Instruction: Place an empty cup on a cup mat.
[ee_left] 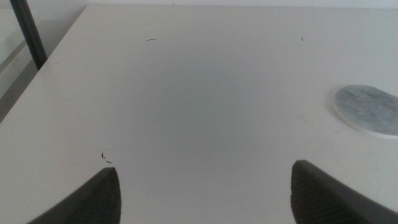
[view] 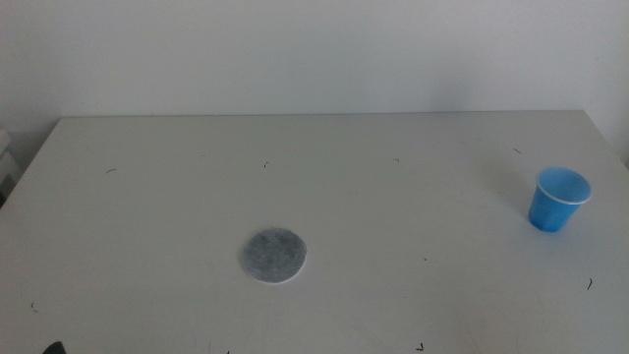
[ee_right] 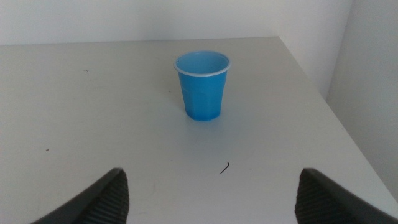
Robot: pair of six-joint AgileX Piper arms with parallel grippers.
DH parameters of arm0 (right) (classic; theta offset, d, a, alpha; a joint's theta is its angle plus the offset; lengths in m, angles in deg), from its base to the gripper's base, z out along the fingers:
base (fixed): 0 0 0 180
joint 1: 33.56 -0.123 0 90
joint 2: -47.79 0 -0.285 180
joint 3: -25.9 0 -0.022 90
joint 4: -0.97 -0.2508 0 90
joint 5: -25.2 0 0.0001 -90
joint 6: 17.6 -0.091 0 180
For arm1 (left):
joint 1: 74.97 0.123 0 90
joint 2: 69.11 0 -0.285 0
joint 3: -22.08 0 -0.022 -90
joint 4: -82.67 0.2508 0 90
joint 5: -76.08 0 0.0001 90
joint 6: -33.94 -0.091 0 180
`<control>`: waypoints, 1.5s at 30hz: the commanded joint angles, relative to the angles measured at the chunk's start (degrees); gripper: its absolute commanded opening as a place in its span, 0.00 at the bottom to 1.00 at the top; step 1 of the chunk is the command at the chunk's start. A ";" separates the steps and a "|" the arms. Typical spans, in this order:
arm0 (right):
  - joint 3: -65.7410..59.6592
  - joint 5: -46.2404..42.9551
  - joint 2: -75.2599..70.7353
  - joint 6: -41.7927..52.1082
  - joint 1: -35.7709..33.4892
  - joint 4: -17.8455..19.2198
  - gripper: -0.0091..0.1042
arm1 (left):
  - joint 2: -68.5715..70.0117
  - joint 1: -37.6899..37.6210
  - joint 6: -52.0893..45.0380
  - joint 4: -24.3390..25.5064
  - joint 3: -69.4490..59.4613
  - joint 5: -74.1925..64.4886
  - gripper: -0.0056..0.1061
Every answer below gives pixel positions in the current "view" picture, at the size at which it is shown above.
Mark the round grey felt cup mat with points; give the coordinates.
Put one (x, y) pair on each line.
(273, 255)

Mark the blue plastic cup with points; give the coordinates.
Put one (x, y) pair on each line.
(549, 210)

